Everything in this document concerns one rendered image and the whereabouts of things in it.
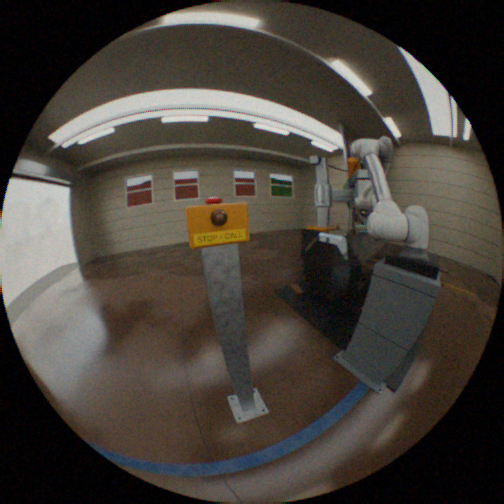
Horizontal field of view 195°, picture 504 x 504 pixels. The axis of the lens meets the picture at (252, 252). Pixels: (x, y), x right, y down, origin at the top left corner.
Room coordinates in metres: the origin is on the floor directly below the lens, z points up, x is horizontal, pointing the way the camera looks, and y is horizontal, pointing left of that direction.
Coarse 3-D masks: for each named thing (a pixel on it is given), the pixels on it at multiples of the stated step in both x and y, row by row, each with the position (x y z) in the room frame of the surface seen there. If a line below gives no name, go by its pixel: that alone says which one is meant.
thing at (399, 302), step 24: (384, 264) 0.55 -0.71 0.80; (384, 288) 0.49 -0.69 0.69; (408, 288) 0.37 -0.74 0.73; (432, 288) 0.25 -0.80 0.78; (384, 312) 0.45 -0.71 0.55; (408, 312) 0.32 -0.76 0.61; (360, 336) 0.52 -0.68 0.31; (384, 336) 0.39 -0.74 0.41; (408, 336) 0.26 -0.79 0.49; (336, 360) 0.57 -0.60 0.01; (360, 360) 0.44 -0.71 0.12; (384, 360) 0.30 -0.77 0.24; (384, 384) 0.20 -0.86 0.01
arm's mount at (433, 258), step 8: (400, 248) 0.63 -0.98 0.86; (392, 256) 0.53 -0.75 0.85; (400, 256) 0.50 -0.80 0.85; (432, 256) 0.39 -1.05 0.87; (392, 264) 0.51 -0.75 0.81; (400, 264) 0.47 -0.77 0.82; (408, 264) 0.43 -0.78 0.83; (416, 264) 0.39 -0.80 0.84; (424, 264) 0.35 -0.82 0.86; (432, 264) 0.32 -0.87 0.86; (416, 272) 0.38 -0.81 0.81; (424, 272) 0.34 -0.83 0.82; (432, 272) 0.30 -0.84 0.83
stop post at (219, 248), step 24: (192, 216) 0.25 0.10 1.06; (240, 216) 0.28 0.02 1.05; (192, 240) 0.25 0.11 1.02; (216, 240) 0.27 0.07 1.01; (240, 240) 0.28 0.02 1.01; (216, 264) 0.28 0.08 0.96; (216, 288) 0.28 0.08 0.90; (240, 288) 0.30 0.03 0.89; (216, 312) 0.28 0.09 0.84; (240, 312) 0.30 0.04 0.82; (240, 336) 0.30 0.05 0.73; (240, 360) 0.29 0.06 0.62; (240, 384) 0.28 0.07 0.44; (240, 408) 0.30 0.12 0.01; (264, 408) 0.30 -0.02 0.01
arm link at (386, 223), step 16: (352, 144) 0.90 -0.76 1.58; (368, 144) 0.77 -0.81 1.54; (368, 160) 0.76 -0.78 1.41; (384, 176) 0.66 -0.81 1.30; (384, 192) 0.62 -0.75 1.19; (384, 208) 0.57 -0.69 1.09; (368, 224) 0.64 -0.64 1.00; (384, 224) 0.54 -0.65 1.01; (400, 224) 0.49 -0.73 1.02; (384, 240) 0.57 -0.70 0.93; (400, 240) 0.50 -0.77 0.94
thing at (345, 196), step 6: (318, 192) 2.44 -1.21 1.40; (324, 192) 2.37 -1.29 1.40; (330, 192) 2.36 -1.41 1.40; (336, 192) 2.39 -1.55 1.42; (342, 192) 2.37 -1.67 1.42; (348, 192) 2.34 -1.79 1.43; (318, 198) 2.44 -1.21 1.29; (324, 198) 2.37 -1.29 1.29; (330, 198) 2.36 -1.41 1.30; (336, 198) 2.39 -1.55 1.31; (342, 198) 2.37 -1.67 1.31; (348, 198) 2.34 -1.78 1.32
